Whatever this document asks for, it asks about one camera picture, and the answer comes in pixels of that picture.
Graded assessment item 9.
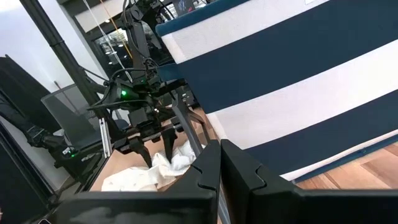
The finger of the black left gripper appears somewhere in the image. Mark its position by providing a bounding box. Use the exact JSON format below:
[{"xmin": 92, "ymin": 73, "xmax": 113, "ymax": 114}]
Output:
[
  {"xmin": 160, "ymin": 126, "xmax": 178, "ymax": 165},
  {"xmin": 128, "ymin": 136, "xmax": 154, "ymax": 169}
]

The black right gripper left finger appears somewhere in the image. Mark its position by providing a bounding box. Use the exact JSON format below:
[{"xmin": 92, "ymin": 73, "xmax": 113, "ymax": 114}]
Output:
[{"xmin": 50, "ymin": 139, "xmax": 222, "ymax": 224}]

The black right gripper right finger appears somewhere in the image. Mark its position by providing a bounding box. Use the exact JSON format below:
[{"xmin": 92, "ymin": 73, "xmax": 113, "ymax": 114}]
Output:
[{"xmin": 220, "ymin": 139, "xmax": 398, "ymax": 224}]

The plain white cloth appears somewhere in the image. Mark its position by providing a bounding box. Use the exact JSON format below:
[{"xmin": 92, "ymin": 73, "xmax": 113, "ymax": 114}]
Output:
[{"xmin": 100, "ymin": 139, "xmax": 206, "ymax": 193}]

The grey monitor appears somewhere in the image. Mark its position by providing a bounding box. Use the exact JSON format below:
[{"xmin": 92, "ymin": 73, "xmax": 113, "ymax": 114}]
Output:
[{"xmin": 40, "ymin": 83, "xmax": 104, "ymax": 151}]

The blue white striped fabric bin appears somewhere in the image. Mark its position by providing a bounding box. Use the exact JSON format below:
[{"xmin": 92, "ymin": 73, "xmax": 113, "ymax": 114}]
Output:
[{"xmin": 154, "ymin": 0, "xmax": 398, "ymax": 184}]

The black aluminium frame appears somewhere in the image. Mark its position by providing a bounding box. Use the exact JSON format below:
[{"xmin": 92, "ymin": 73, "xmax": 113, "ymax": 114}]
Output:
[{"xmin": 18, "ymin": 0, "xmax": 126, "ymax": 160}]

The black cable sleeve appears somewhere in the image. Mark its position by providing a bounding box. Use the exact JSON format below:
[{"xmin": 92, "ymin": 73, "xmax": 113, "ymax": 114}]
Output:
[{"xmin": 0, "ymin": 90, "xmax": 68, "ymax": 152}]

